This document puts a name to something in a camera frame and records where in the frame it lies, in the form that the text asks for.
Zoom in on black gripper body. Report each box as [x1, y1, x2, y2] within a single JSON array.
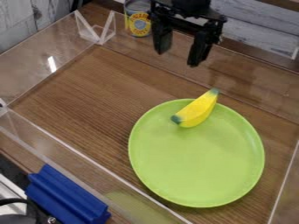
[[150, 0, 229, 36]]

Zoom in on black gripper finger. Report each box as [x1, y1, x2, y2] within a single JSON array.
[[187, 31, 213, 67], [153, 16, 174, 54]]

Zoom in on yellow toy banana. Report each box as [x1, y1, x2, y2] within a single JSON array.
[[171, 88, 221, 128]]

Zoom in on green round plate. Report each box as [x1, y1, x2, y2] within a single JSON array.
[[129, 99, 266, 208]]

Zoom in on yellow labelled tin can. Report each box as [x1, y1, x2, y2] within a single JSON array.
[[125, 0, 151, 38]]

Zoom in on clear acrylic front barrier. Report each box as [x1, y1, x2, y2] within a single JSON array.
[[0, 99, 193, 224]]

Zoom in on blue plastic clamp block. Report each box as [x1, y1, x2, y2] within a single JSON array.
[[26, 164, 111, 224]]

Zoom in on clear acrylic corner bracket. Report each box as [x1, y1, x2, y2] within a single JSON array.
[[75, 10, 117, 46]]

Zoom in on black cable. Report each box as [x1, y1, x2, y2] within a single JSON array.
[[0, 197, 47, 224]]

